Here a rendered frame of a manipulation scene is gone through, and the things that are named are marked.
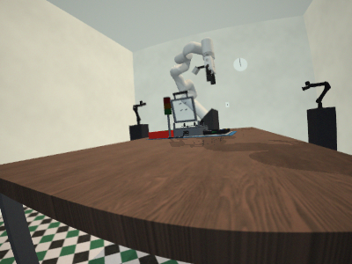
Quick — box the red bin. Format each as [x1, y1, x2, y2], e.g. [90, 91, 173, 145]
[149, 130, 173, 139]

